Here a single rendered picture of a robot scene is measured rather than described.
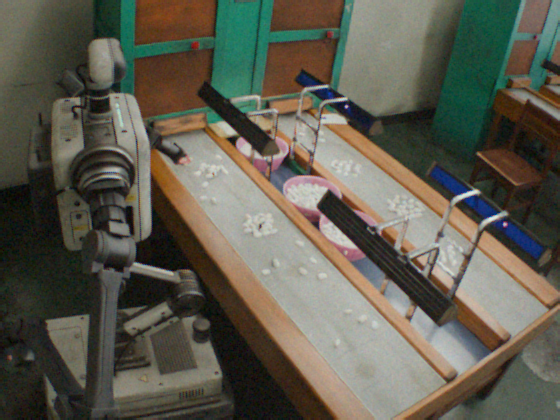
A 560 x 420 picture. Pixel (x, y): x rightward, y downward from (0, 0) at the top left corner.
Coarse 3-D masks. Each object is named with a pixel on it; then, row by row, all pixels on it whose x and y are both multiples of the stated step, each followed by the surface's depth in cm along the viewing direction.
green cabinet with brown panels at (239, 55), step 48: (96, 0) 247; (144, 0) 217; (192, 0) 230; (288, 0) 259; (336, 0) 275; (144, 48) 230; (192, 48) 244; (240, 48) 260; (288, 48) 277; (336, 48) 295; (144, 96) 246; (192, 96) 262; (240, 96) 279; (288, 96) 296
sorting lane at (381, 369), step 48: (192, 144) 264; (192, 192) 230; (240, 192) 235; (240, 240) 208; (288, 240) 212; (288, 288) 190; (336, 288) 193; (336, 336) 174; (384, 336) 176; (384, 384) 159; (432, 384) 160
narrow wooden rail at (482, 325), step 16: (288, 144) 271; (304, 160) 261; (320, 176) 253; (352, 192) 242; (352, 208) 237; (368, 208) 233; (432, 272) 203; (448, 288) 196; (464, 304) 190; (464, 320) 192; (480, 320) 185; (480, 336) 186; (496, 336) 179
